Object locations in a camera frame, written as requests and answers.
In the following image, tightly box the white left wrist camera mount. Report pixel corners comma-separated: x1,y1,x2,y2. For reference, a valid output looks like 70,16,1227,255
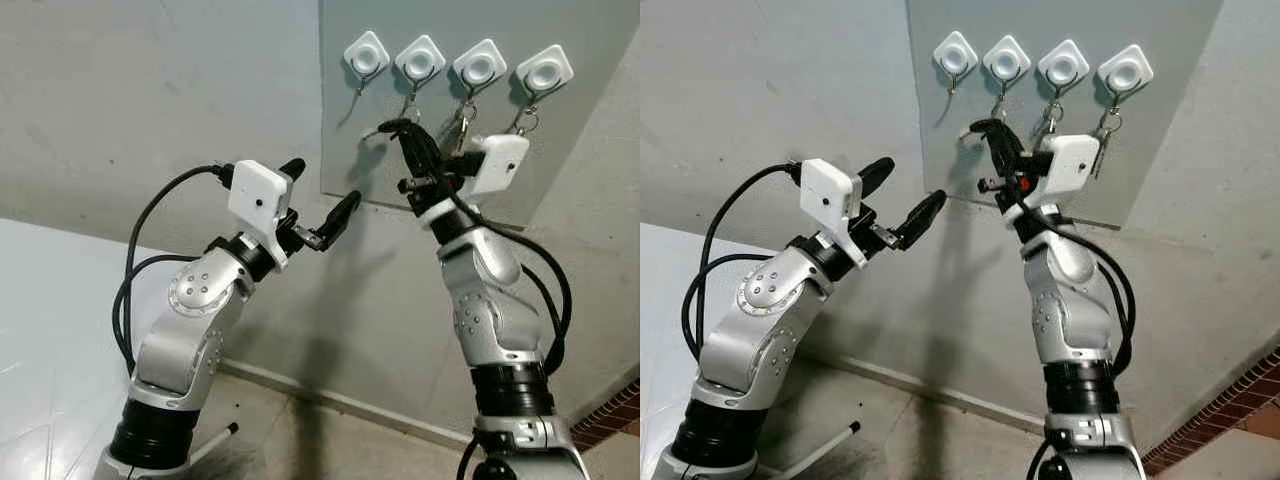
799,158,864,267
227,160,294,267

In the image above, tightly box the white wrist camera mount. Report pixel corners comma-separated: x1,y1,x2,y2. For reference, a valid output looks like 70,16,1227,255
799,158,864,267
468,134,532,199
1037,135,1102,197
227,160,294,267

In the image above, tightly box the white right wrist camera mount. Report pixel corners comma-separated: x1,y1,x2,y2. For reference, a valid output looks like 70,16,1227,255
468,134,532,199
1037,135,1102,197

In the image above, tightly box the white square wall hook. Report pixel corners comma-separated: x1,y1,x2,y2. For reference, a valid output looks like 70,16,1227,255
932,30,980,97
982,35,1033,97
516,43,576,107
452,38,509,102
343,30,392,97
1097,44,1155,107
394,35,448,97
1037,39,1092,102

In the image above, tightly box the grey wall board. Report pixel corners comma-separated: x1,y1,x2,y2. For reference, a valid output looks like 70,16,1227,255
904,0,1227,230
319,0,641,230

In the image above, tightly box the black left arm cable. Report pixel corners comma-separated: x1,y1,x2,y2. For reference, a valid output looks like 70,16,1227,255
111,164,237,377
681,162,807,363

